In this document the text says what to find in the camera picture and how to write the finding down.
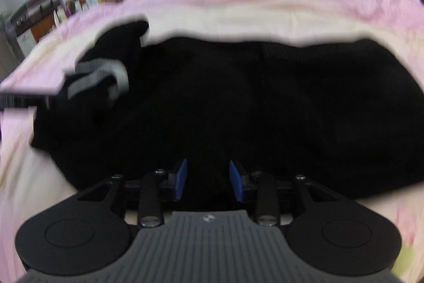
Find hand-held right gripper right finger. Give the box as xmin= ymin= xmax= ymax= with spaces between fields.
xmin=229 ymin=160 xmax=356 ymax=227

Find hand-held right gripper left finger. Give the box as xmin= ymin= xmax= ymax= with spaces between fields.
xmin=77 ymin=158 xmax=188 ymax=228

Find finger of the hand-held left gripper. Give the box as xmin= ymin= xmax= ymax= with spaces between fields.
xmin=0 ymin=91 xmax=51 ymax=111

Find black pants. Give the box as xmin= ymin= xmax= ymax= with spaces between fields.
xmin=30 ymin=21 xmax=424 ymax=204

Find cluster of cosmetic bottles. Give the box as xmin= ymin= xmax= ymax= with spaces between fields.
xmin=53 ymin=0 xmax=100 ymax=22

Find pink and cream duvet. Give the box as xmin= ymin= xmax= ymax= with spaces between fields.
xmin=0 ymin=0 xmax=424 ymax=283

